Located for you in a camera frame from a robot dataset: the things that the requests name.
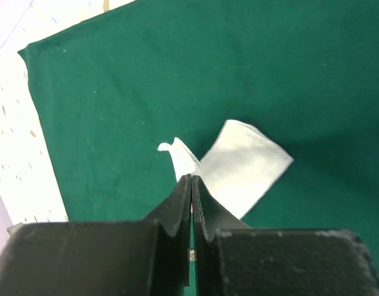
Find white gauze pad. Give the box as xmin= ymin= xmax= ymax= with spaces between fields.
xmin=158 ymin=138 xmax=201 ymax=181
xmin=200 ymin=120 xmax=293 ymax=219

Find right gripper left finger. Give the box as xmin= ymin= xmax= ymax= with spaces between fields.
xmin=0 ymin=175 xmax=192 ymax=295

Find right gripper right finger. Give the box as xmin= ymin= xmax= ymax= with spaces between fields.
xmin=192 ymin=176 xmax=379 ymax=295

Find green surgical drape cloth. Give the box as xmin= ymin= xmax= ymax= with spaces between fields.
xmin=19 ymin=1 xmax=379 ymax=270

